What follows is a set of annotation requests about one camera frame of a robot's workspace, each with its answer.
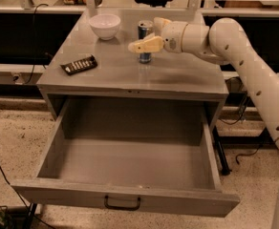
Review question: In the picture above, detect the grey cabinet body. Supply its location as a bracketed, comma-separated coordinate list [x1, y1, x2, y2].
[36, 7, 229, 133]

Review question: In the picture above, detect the white bowl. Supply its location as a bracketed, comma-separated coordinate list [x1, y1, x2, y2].
[89, 14, 121, 40]

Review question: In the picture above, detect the black floor cable left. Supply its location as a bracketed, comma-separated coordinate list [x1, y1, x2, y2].
[0, 140, 56, 229]

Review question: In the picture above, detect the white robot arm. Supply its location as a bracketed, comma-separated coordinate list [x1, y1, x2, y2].
[128, 17, 279, 229]

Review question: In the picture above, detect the grey open top drawer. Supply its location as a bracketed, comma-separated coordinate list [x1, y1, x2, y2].
[12, 100, 240, 217]

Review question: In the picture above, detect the black calculator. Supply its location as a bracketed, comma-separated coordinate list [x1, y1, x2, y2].
[61, 55, 97, 75]

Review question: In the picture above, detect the silver blue redbull can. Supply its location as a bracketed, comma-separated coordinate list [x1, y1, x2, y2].
[138, 20, 154, 64]

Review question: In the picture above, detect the black drawer handle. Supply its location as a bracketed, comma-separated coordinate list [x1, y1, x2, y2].
[104, 196, 141, 212]

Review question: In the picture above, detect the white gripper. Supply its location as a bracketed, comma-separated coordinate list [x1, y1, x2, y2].
[128, 17, 187, 53]

